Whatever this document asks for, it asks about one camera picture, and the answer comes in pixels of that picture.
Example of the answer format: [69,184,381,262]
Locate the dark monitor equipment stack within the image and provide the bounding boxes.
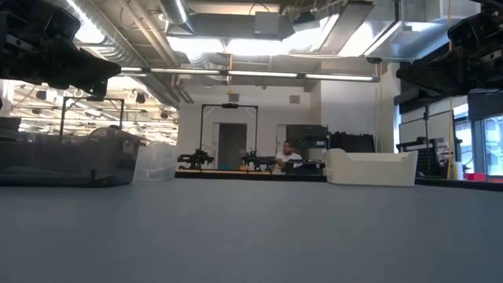
[285,124,329,160]

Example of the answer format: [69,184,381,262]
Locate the round silver air duct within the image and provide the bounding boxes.
[159,0,193,35]

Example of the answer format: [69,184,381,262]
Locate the black tripod stand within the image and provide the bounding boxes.
[422,104,431,139]

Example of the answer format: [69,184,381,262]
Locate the window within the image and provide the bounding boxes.
[453,104,503,177]

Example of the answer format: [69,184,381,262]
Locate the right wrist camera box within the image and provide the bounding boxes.
[447,15,484,50]

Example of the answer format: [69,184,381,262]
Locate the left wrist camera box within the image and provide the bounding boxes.
[43,9,82,41]

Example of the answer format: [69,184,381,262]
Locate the white plastic bin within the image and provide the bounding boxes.
[325,148,419,187]

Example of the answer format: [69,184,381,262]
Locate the black metal gantry frame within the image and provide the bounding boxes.
[58,97,125,143]
[200,103,259,170]

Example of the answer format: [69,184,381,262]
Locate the dark translucent plastic bin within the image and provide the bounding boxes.
[0,116,141,188]

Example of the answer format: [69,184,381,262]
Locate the orange-edged background table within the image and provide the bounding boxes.
[174,168,276,175]

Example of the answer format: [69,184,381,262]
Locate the dark desk box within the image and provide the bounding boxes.
[283,160,326,176]

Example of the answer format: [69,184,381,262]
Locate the spiral silver air duct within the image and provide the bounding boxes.
[58,0,182,107]

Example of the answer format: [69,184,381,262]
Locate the silver sheet-metal duct hood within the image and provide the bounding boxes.
[318,0,480,64]

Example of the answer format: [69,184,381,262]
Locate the grey door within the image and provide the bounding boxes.
[218,123,248,171]

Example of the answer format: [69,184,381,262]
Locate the whiteboard panel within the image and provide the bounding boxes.
[398,111,453,153]

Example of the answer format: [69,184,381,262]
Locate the grey ceiling unit box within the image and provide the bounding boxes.
[254,11,281,35]

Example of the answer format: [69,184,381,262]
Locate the person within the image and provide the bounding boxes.
[274,140,303,173]

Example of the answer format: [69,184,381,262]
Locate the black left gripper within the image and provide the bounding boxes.
[0,9,121,99]

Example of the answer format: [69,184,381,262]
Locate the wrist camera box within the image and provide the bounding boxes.
[43,9,82,41]
[447,15,484,50]

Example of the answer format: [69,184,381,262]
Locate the long ceiling tube light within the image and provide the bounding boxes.
[117,66,378,83]

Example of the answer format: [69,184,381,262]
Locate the clear plastic bin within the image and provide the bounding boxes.
[133,141,178,182]

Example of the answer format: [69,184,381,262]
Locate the black pegboard cart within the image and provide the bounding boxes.
[395,137,447,178]

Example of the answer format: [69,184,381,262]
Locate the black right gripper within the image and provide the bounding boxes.
[396,39,503,98]

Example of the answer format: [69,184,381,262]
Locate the black storage cases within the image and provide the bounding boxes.
[329,132,375,153]

